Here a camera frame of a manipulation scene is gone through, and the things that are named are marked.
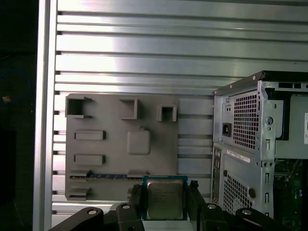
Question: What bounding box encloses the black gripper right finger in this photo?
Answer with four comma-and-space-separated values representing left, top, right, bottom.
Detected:
184, 179, 275, 231

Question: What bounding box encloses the green blue RAM stick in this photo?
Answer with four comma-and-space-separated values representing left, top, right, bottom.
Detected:
69, 173, 144, 180

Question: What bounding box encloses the green Dell motherboard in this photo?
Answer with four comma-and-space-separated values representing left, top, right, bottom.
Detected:
274, 157, 308, 231

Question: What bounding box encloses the silver green CPU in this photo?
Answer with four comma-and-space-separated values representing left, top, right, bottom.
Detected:
141, 175, 189, 221

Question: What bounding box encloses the grey parts rack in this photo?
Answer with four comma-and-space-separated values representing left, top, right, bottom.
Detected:
64, 93, 180, 202

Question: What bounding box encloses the black PC case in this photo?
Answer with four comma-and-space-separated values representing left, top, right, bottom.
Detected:
210, 70, 308, 231

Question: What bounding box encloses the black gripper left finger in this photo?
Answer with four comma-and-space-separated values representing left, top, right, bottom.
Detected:
48, 183, 145, 231

